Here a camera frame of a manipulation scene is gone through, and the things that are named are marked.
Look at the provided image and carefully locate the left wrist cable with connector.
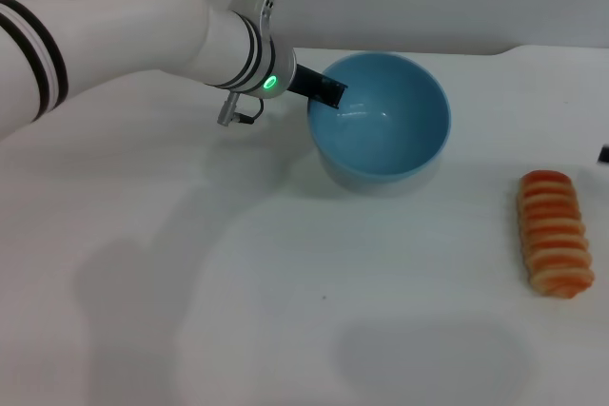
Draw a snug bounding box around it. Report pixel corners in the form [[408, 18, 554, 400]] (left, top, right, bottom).
[[217, 91, 265, 126]]

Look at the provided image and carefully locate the blue bowl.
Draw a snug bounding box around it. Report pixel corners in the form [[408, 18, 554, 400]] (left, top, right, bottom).
[[306, 51, 452, 194]]

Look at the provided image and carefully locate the orange striped bread loaf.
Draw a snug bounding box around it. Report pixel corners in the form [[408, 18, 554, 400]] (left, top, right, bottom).
[[517, 169, 596, 300]]

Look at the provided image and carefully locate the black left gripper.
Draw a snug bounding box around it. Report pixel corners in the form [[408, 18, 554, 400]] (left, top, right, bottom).
[[289, 63, 348, 110]]

